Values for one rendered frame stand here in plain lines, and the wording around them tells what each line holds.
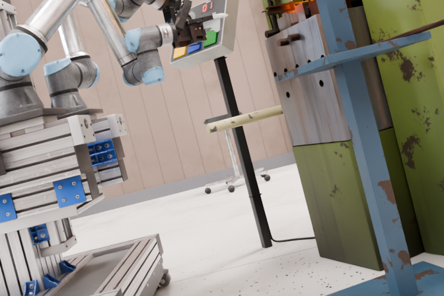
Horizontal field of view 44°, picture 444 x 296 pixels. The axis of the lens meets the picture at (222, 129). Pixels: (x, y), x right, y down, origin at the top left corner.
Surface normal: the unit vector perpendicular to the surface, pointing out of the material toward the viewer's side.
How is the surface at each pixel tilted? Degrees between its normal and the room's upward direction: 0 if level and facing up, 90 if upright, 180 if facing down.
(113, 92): 90
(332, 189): 90
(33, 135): 90
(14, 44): 95
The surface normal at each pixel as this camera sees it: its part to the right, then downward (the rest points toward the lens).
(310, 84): -0.89, 0.24
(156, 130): -0.04, 0.04
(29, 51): 0.44, 0.00
